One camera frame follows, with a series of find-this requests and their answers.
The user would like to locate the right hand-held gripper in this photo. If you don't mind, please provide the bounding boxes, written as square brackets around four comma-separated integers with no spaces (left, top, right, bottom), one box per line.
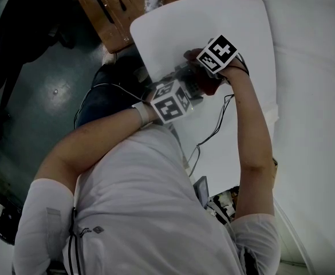
[196,34,240,76]

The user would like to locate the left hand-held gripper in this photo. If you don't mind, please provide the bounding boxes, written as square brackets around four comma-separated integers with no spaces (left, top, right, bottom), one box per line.
[149,78,193,125]

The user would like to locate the person's left forearm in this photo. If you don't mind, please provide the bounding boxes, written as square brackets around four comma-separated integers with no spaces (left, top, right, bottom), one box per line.
[34,107,144,183]

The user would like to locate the person's right forearm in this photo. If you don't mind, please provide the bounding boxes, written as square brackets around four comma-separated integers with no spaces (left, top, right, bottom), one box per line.
[220,64,274,177]

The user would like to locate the white wristband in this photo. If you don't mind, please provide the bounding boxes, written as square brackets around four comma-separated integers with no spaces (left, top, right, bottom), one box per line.
[131,101,157,129]

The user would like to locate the person's dark trousers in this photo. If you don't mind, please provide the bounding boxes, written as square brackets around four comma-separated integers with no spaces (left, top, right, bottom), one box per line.
[74,55,153,129]

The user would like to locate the person's white shoe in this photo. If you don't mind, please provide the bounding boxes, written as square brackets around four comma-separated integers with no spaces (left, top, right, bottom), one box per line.
[101,51,118,66]

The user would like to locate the clear plastic bag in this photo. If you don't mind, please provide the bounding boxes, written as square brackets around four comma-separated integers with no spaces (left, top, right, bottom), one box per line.
[143,0,165,11]

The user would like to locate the dark tablet device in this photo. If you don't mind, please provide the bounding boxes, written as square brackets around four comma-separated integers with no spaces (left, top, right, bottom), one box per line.
[192,175,210,209]

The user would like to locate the person's white shirt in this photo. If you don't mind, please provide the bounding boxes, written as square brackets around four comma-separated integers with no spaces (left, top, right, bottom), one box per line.
[12,123,282,275]

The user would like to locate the large taped cardboard box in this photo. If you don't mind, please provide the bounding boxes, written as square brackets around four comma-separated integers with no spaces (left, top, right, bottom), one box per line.
[72,0,205,54]

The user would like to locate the black office chair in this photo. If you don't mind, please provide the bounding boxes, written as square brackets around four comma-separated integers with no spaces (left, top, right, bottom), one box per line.
[0,0,78,68]

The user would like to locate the cluttered equipment shelf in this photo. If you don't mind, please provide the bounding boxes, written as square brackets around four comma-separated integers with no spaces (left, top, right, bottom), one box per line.
[0,147,22,243]

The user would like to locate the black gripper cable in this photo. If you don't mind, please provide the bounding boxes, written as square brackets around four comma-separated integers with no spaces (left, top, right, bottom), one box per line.
[188,53,251,179]

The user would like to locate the thin left gripper cable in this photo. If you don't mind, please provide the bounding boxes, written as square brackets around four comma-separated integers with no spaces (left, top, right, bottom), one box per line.
[74,82,153,127]

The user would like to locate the pile of cables and devices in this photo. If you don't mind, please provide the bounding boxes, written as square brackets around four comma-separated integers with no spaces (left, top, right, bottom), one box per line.
[207,186,239,226]

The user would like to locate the black cable on shirt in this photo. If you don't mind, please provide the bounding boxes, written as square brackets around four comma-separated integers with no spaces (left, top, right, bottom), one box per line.
[68,207,84,275]

